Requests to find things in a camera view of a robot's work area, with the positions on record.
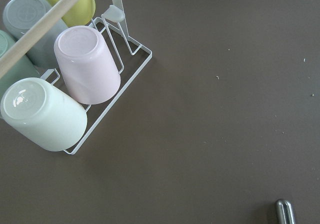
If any pink plastic cup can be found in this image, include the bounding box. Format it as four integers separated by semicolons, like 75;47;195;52
54;25;121;105

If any white wire cup rack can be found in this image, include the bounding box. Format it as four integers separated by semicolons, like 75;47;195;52
39;0;153;156

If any white plastic cup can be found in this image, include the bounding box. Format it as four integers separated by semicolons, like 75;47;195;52
0;77;88;152

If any steel muddler with black tip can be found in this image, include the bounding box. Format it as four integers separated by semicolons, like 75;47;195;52
275;199;296;224

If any green plastic cup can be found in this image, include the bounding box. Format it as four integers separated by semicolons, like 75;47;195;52
0;30;40;99

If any grey plastic cup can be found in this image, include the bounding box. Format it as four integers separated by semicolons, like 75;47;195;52
2;0;69;69

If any wooden rack handle rod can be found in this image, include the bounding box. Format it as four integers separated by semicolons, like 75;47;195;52
0;0;78;77

